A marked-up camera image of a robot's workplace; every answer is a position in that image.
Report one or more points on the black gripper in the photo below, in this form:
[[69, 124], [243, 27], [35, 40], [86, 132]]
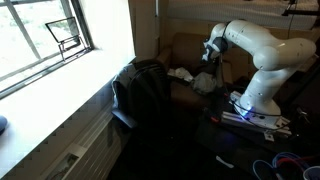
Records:
[[209, 51]]

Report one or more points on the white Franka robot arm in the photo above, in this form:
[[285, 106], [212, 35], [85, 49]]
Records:
[[266, 43]]

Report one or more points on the brown leather couch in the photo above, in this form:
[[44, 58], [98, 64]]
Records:
[[186, 46]]

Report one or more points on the black office chair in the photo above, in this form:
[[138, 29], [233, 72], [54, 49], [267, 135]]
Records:
[[150, 86]]

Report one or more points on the crumpled grey cloth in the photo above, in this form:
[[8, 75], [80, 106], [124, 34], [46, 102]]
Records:
[[204, 83]]

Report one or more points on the crumpled white cloth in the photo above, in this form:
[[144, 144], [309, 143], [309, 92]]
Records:
[[182, 73]]

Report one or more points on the white bed mattress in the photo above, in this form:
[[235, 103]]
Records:
[[206, 10]]

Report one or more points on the black red-tipped clamp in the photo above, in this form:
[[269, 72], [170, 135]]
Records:
[[215, 119], [227, 95]]

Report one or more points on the small white box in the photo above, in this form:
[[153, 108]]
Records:
[[235, 96]]

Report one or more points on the dark grey jacket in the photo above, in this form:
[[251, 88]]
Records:
[[121, 83]]

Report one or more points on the black robot table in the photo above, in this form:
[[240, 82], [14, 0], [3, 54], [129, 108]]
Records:
[[226, 143]]

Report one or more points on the black tripod stand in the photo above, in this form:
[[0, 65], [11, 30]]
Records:
[[300, 12]]

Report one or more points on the white tape strip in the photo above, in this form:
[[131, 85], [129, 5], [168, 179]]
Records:
[[224, 162]]

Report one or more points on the black framed glass stand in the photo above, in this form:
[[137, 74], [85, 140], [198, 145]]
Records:
[[63, 30]]

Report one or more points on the white radiator heater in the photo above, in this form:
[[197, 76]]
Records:
[[96, 150]]

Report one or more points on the white plastic cup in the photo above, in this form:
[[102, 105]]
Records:
[[306, 171]]

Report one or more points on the aluminium robot base mount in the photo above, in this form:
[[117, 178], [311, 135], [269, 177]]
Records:
[[233, 118]]

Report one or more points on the dark window frame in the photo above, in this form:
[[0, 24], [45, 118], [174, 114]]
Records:
[[80, 20]]

